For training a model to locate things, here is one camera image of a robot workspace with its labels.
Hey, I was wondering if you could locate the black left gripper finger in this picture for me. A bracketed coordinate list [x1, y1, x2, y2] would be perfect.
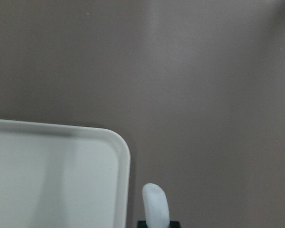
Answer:
[137, 220, 181, 228]

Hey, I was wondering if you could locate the white ceramic spoon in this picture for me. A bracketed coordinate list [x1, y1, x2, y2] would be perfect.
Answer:
[142, 183, 170, 228]

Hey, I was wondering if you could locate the cream rabbit tray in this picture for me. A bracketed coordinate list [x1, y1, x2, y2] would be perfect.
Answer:
[0, 120, 130, 228]

